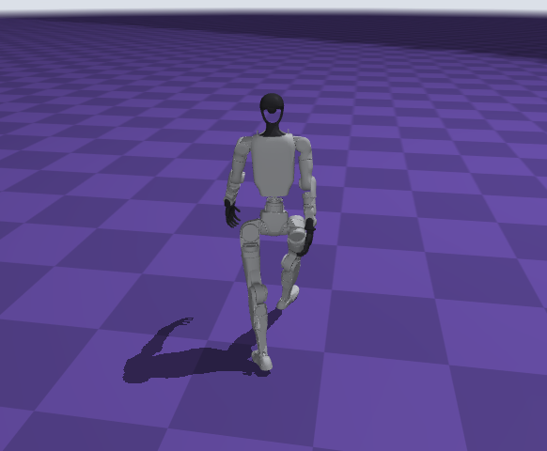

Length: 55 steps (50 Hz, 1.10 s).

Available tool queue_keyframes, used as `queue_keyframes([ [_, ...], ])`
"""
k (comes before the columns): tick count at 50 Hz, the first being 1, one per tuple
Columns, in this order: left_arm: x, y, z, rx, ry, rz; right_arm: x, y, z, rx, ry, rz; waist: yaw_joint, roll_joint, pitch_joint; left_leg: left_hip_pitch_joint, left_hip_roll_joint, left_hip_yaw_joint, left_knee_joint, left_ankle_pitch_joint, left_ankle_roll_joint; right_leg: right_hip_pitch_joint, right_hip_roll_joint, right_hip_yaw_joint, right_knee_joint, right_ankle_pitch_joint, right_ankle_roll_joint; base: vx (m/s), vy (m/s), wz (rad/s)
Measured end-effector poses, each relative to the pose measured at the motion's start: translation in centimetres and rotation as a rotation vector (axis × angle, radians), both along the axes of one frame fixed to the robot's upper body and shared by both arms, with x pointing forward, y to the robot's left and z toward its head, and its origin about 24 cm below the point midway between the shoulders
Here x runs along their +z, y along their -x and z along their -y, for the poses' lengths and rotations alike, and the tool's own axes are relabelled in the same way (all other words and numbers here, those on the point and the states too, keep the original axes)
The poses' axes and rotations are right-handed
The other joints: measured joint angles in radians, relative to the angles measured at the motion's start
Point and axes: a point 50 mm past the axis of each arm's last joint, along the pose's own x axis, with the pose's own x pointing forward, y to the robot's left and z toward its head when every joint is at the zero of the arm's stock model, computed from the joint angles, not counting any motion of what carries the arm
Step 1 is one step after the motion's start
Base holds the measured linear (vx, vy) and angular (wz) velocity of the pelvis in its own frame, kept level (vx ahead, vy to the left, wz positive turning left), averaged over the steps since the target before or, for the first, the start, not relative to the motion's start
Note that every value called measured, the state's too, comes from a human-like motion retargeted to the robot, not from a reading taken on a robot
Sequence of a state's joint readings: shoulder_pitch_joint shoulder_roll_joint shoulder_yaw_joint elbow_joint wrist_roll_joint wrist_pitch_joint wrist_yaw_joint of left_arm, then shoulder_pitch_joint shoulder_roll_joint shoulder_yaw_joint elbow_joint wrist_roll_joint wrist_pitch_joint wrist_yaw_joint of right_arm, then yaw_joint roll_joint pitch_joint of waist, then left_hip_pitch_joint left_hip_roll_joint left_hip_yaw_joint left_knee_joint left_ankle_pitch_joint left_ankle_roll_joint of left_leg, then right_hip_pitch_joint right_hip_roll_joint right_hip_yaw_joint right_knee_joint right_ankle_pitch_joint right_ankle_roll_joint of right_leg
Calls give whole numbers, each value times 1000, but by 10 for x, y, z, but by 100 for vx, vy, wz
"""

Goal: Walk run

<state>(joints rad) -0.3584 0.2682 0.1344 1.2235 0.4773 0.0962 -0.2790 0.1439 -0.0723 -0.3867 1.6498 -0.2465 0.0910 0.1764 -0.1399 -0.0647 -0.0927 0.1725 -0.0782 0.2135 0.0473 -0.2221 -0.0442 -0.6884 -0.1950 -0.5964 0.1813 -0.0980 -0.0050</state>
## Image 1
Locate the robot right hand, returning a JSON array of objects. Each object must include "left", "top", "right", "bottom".
[{"left": 296, "top": 218, "right": 316, "bottom": 257}]

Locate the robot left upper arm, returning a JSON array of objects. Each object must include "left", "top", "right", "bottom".
[{"left": 230, "top": 136, "right": 253, "bottom": 184}]

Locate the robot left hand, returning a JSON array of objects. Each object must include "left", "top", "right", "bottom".
[{"left": 225, "top": 199, "right": 241, "bottom": 227}]

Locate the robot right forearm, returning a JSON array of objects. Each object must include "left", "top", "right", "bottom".
[{"left": 302, "top": 177, "right": 317, "bottom": 227}]

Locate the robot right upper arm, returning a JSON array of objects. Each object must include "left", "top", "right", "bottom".
[{"left": 293, "top": 136, "right": 313, "bottom": 191}]

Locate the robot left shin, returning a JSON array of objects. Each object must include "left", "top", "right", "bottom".
[{"left": 248, "top": 287, "right": 268, "bottom": 358}]

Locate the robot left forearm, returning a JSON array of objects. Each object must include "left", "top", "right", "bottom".
[{"left": 223, "top": 169, "right": 241, "bottom": 206}]

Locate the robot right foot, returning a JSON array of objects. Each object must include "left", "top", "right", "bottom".
[{"left": 276, "top": 285, "right": 299, "bottom": 310}]

